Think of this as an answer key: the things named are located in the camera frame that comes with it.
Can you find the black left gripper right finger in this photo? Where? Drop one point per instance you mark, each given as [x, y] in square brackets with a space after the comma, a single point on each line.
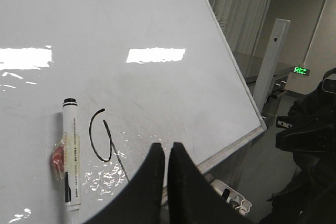
[191, 198]

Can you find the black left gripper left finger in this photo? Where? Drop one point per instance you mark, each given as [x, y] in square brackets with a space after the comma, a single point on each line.
[140, 200]

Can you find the white whiteboard marker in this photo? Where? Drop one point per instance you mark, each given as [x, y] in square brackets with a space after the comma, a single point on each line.
[65, 156]

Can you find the white whiteboard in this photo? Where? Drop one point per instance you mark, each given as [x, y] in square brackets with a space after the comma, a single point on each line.
[141, 71]

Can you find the white stand foot with caster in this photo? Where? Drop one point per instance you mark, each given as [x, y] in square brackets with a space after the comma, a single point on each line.
[229, 195]

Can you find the person in black clothes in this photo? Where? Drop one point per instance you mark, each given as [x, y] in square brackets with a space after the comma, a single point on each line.
[310, 196]

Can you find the green exit sign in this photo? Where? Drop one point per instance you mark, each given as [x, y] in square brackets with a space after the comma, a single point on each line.
[300, 70]

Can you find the white vertical blinds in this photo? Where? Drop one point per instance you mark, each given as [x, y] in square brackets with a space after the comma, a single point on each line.
[241, 22]

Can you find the white whiteboard stand post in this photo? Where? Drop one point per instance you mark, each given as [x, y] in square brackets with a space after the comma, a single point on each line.
[276, 41]

